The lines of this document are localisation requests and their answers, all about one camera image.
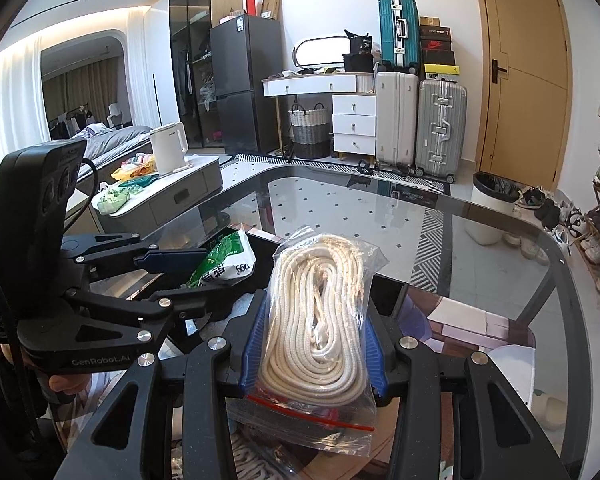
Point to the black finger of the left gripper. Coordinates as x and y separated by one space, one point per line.
200 304

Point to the black cardboard box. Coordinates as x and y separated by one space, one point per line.
387 295

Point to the person's left hand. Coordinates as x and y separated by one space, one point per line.
66 384

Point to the grey bed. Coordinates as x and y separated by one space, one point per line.
110 148

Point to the woven laundry basket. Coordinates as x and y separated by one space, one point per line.
310 128

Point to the wooden door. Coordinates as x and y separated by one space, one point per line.
527 90

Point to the white desk with drawers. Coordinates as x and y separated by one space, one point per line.
351 99

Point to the colourful bags on cabinet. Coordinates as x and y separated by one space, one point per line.
131 178

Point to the black refrigerator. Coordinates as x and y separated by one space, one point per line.
245 51

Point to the anime print table mat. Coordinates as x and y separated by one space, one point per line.
495 435

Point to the black glass wardrobe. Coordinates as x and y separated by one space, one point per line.
190 24

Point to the teal suitcase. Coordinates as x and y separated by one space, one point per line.
399 34

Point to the white suitcase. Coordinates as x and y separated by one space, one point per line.
396 117

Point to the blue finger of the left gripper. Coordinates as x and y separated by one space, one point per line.
171 261

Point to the stack of shoe boxes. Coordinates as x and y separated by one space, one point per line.
436 52

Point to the white electric kettle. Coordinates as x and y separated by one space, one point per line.
169 145

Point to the silver suitcase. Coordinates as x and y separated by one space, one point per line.
441 123

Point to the grey side cabinet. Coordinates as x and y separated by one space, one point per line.
160 201

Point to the green white packet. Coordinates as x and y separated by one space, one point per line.
228 262

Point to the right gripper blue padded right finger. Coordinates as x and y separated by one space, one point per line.
375 360

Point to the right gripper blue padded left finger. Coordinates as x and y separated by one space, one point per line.
252 351

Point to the white trash bin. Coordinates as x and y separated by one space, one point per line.
495 193

